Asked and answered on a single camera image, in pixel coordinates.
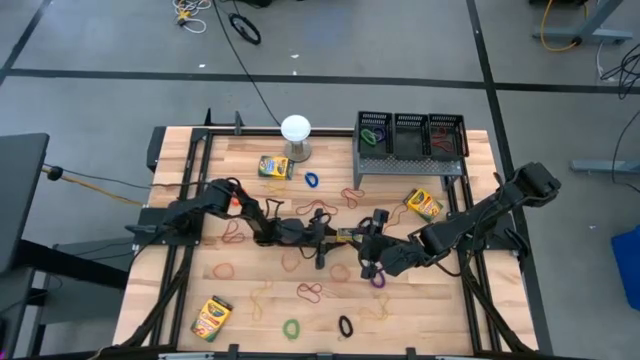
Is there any long black floor cable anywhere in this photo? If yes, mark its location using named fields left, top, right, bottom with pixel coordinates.
left=212, top=0, right=283, bottom=127

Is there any black floor cable bundle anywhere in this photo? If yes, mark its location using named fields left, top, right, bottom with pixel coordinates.
left=599, top=42, right=640, bottom=101

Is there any grey table leg foot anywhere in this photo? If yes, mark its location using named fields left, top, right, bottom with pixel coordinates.
left=571, top=158, right=640, bottom=175
left=531, top=0, right=635, bottom=46

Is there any white yellow cable bundle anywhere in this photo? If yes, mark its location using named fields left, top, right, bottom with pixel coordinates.
left=172, top=0, right=214, bottom=35

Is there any blue plastic bin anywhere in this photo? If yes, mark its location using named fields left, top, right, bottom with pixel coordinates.
left=610, top=224, right=640, bottom=312

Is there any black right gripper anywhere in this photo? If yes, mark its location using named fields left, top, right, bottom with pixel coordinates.
left=352, top=209, right=426, bottom=280

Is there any yellow green crayon box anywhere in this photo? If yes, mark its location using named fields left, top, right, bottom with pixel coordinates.
left=189, top=294, right=235, bottom=344
left=402, top=187, right=445, bottom=224
left=257, top=154, right=295, bottom=181

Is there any black aluminium table frame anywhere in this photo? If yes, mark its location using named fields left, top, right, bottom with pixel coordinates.
left=112, top=107, right=556, bottom=360

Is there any coiled black floor cable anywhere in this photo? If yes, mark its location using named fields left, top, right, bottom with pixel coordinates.
left=228, top=12, right=263, bottom=46

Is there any orange yellow cable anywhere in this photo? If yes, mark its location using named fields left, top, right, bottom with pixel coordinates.
left=42, top=164, right=151, bottom=207

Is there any grey perforated metal shelf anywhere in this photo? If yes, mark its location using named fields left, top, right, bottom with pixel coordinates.
left=351, top=110, right=470, bottom=191

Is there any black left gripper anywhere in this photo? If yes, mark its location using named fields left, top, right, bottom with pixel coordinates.
left=274, top=208, right=350, bottom=270

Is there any black side desk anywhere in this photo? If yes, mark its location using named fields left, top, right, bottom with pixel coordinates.
left=0, top=132, right=51, bottom=276

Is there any yellow floor cable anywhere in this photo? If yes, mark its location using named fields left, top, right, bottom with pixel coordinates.
left=539, top=0, right=584, bottom=53

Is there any white floor cable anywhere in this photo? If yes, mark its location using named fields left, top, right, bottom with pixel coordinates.
left=594, top=42, right=606, bottom=84

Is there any white mushroom table lamp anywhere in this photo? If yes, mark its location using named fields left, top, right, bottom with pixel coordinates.
left=279, top=114, right=314, bottom=164

